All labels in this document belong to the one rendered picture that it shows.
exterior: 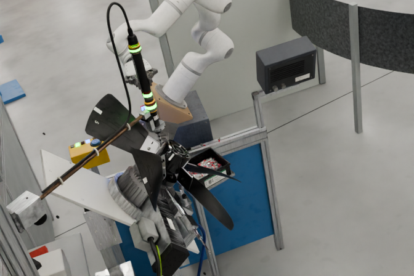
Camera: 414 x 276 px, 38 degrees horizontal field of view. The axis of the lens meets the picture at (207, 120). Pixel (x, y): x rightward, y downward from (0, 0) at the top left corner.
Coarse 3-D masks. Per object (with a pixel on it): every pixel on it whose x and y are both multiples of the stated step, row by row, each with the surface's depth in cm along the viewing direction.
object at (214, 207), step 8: (192, 184) 229; (200, 184) 223; (192, 192) 232; (200, 192) 228; (208, 192) 221; (200, 200) 231; (208, 200) 226; (216, 200) 217; (208, 208) 231; (216, 208) 225; (224, 208) 213; (216, 216) 230; (224, 216) 223; (224, 224) 230; (232, 224) 222
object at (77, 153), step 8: (80, 144) 274; (88, 144) 273; (72, 152) 270; (80, 152) 269; (88, 152) 269; (104, 152) 271; (72, 160) 268; (96, 160) 272; (104, 160) 273; (88, 168) 273
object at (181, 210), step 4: (164, 188) 231; (168, 192) 229; (172, 196) 228; (172, 200) 226; (176, 200) 226; (176, 204) 225; (180, 208) 223; (180, 212) 222; (184, 212) 221; (192, 228) 217; (196, 232) 215; (200, 236) 214; (204, 244) 212
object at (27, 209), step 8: (24, 192) 196; (16, 200) 193; (24, 200) 192; (32, 200) 192; (40, 200) 193; (8, 208) 189; (16, 208) 190; (24, 208) 189; (32, 208) 191; (40, 208) 194; (16, 216) 188; (24, 216) 189; (32, 216) 192; (40, 216) 194; (16, 224) 189; (24, 224) 190; (32, 224) 193
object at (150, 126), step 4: (140, 112) 228; (148, 112) 228; (144, 116) 227; (148, 116) 228; (152, 116) 229; (144, 120) 229; (148, 120) 228; (152, 120) 230; (160, 120) 237; (148, 124) 231; (152, 124) 231; (160, 124) 235; (164, 124) 235; (148, 128) 232; (152, 128) 232; (156, 128) 233; (160, 128) 233
